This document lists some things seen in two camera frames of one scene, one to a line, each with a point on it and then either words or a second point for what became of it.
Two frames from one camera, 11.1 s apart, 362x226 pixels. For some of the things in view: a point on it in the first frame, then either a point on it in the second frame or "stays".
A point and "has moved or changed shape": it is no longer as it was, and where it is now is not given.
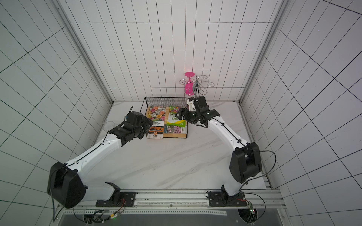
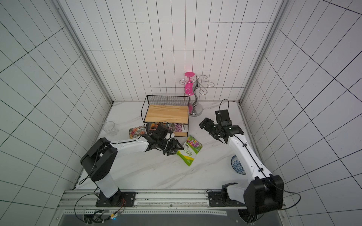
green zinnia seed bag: (172, 120) -> (191, 148)
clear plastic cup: (108, 125) stays
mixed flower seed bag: (157, 114) has moved or changed shape
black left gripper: (147, 123) -> (174, 147)
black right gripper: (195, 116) -> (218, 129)
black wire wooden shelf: (161, 111) stays
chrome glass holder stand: (200, 86) stays
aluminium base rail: (185, 203) stays
